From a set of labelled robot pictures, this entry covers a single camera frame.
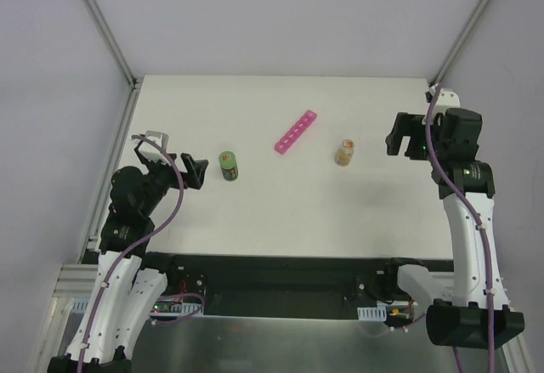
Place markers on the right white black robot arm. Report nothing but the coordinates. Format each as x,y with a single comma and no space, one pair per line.
476,312

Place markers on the aluminium frame post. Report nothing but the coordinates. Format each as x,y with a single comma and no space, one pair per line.
110,42
462,39

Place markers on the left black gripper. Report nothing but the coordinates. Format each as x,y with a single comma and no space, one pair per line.
171,168

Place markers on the clear bottle with yellow pills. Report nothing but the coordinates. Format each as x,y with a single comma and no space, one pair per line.
344,153

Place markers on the white cable duct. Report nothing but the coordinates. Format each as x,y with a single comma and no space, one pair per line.
167,309
373,314

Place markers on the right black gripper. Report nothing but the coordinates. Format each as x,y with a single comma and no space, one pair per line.
417,136

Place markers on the left aluminium frame post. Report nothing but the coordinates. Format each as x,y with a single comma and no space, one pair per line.
110,42

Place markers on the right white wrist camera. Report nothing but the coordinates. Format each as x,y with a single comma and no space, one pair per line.
447,99

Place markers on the right white cable duct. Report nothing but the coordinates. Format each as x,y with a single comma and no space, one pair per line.
373,314

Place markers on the pink weekly pill organizer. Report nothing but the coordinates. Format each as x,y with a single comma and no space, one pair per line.
295,132

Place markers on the green lidded pill bottle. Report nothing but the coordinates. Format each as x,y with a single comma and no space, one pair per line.
228,165

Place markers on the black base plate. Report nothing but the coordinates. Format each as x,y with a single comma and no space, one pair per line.
281,287

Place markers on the right aluminium frame post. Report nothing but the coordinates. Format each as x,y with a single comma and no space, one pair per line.
462,39

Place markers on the left white cable duct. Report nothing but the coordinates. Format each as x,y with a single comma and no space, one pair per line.
167,309

